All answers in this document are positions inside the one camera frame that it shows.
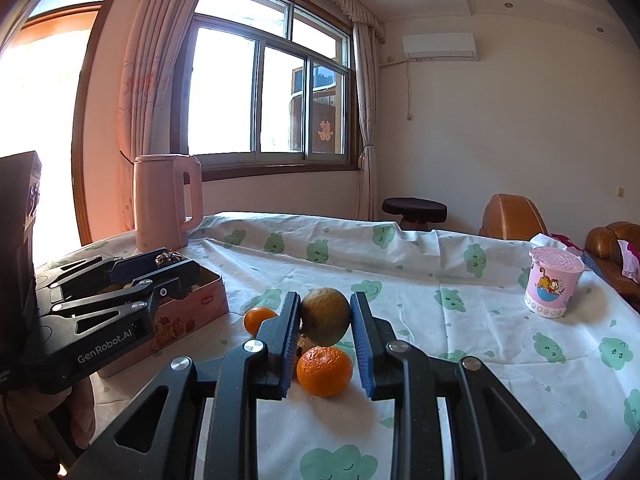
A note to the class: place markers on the white curtain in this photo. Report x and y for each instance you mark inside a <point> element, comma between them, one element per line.
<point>367,110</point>

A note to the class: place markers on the white wall air conditioner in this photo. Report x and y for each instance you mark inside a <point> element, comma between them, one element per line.
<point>440,45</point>

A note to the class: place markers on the person's left hand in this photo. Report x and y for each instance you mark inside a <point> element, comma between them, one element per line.
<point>80,410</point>

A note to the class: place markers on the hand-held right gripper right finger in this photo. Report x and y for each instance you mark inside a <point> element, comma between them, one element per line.
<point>362,350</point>

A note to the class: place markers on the brown leather armchair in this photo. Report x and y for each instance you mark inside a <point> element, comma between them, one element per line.
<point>510,217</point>

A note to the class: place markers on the wrinkled brown walnut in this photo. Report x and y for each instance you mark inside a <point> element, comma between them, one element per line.
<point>167,258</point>

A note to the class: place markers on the pink electric kettle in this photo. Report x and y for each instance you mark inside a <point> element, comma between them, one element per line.
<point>157,200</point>

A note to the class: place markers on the brownish passion fruit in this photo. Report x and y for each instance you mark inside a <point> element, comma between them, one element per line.
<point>325,316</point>

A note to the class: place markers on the white air conditioner pipe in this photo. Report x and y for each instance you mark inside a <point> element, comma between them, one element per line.
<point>409,90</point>

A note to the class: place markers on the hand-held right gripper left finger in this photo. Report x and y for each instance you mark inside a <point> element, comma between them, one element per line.
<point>287,345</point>

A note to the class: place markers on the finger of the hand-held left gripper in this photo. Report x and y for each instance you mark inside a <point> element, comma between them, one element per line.
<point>170,285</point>
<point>135,265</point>

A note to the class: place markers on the sliding glass window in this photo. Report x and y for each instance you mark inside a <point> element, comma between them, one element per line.
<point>225,85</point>

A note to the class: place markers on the pink rectangular tin box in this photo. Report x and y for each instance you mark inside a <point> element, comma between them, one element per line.
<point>200,310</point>

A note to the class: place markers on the brown leather sofa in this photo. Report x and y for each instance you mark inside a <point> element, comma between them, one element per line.
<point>607,240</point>

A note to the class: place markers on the white tablecloth green cloud print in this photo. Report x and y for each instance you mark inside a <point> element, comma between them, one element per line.
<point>450,270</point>

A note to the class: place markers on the dark round stool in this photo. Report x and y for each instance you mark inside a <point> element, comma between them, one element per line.
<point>415,208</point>

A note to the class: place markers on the ruffled curtain valance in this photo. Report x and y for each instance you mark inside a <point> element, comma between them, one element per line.
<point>345,2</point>

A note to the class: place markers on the orange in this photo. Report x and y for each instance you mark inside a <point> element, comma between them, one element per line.
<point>325,371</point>
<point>257,321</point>

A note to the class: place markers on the brown wooden door frame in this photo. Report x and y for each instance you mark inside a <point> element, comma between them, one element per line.
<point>82,160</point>

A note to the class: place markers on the pink cartoon print cup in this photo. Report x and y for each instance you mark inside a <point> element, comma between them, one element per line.
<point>550,285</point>

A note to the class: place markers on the pink patterned curtain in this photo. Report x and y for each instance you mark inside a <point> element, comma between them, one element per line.
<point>150,60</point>

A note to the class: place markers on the pink floral cushion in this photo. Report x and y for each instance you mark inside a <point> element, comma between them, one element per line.
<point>631,260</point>

